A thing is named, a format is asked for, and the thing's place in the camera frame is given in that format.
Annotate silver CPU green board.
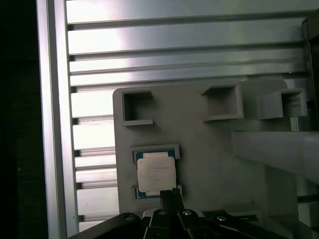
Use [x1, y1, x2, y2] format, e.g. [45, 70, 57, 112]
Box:
[133, 148, 179, 199]

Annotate black open PC case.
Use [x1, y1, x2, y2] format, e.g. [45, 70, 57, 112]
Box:
[300, 8, 319, 131]

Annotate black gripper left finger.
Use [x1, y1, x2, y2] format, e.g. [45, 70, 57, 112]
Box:
[66, 190, 175, 239]

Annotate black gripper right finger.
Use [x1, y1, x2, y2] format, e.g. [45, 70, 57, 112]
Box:
[172, 188, 314, 239]

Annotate grey plastic parts rack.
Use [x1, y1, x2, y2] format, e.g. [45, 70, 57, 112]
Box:
[112, 79, 319, 232]

